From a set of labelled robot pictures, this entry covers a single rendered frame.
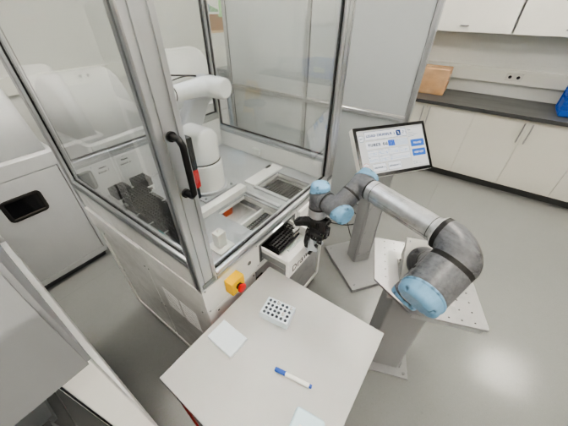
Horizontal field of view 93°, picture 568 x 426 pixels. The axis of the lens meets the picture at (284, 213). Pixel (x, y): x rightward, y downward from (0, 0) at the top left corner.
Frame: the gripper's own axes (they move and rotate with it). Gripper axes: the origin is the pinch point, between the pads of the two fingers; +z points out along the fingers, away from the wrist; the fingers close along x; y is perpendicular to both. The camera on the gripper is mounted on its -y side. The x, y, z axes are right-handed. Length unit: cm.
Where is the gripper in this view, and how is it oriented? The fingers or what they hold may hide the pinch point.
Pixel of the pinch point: (309, 248)
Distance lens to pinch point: 124.6
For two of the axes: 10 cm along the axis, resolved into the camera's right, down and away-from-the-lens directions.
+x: 5.9, -4.9, 6.4
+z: -0.1, 7.9, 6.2
